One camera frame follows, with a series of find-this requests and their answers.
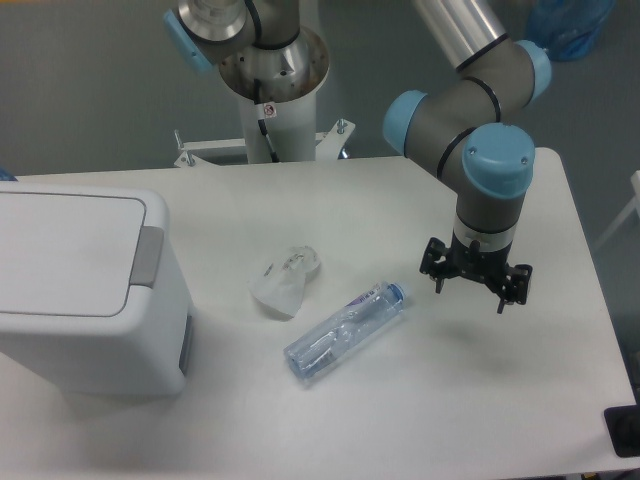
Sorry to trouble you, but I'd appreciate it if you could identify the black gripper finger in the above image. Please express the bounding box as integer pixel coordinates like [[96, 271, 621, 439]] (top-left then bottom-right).
[[419, 237, 453, 294], [489, 264, 533, 314]]

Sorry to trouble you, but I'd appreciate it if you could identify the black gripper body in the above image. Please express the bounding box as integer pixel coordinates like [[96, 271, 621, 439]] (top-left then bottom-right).
[[445, 235, 511, 288]]

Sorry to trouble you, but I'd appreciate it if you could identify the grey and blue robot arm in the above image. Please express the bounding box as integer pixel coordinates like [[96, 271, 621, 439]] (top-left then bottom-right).
[[163, 1, 551, 306]]

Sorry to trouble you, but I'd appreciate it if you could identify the white trash can body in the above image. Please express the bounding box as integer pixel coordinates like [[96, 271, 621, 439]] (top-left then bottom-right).
[[0, 181, 195, 398]]

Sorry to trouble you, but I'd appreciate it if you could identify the white trash can lid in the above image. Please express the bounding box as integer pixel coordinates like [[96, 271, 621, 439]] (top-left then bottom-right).
[[1, 185, 168, 317]]

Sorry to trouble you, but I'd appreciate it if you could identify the clear plastic water bottle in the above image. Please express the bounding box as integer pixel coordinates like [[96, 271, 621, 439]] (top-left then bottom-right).
[[283, 282, 407, 382]]

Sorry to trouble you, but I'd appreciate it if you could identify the crumpled clear plastic bag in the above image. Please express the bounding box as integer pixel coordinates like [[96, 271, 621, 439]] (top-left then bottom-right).
[[248, 245, 321, 318]]

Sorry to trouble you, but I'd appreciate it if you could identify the black device at table edge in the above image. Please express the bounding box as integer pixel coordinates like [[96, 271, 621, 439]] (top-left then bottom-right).
[[604, 405, 639, 458]]

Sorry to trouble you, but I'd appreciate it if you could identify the blue plastic bag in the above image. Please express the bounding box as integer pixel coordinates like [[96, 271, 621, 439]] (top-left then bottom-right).
[[525, 0, 616, 62]]

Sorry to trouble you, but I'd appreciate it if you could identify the white frame at right edge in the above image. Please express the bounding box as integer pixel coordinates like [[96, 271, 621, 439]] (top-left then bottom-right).
[[594, 170, 639, 252]]

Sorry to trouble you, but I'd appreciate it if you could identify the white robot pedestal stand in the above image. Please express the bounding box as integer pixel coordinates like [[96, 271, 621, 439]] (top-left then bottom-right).
[[172, 24, 357, 169]]

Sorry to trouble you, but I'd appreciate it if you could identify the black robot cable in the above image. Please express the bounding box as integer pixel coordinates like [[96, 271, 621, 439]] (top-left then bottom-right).
[[252, 77, 280, 164]]

